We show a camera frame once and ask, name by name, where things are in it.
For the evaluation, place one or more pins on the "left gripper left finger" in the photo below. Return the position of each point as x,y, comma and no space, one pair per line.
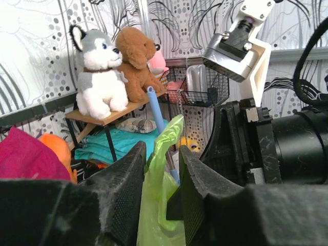
101,210

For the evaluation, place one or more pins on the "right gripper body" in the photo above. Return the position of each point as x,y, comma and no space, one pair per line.
242,146

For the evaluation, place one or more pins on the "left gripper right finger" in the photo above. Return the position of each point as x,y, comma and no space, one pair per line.
217,211

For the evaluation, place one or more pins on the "green plastic trash bag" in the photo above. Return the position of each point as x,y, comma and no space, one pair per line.
158,186

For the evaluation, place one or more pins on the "blue floor mop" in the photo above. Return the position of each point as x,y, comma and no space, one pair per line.
160,126

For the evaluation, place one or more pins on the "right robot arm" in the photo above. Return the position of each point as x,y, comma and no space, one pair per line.
301,145

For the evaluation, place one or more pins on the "magenta fabric bag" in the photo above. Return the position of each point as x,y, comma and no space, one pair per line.
25,157

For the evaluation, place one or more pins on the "yellow plush toy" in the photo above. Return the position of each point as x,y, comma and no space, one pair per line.
190,143

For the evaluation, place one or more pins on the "teal folded cloth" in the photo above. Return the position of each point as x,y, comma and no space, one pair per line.
97,146

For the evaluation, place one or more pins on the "silver foil pouch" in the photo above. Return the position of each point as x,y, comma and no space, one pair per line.
196,78

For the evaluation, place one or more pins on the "wooden shelf rack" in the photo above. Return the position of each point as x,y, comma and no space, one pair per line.
92,123

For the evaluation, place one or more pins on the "patterned grey slipper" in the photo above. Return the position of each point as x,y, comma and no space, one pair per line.
137,125

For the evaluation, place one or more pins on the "pink plush toy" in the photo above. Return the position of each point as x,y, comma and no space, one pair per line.
158,67

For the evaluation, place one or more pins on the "white plush dog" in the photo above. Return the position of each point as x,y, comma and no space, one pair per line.
100,86

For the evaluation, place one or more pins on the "brown teddy bear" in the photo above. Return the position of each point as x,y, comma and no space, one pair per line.
137,49

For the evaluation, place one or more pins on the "black wire basket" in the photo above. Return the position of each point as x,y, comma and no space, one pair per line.
177,89

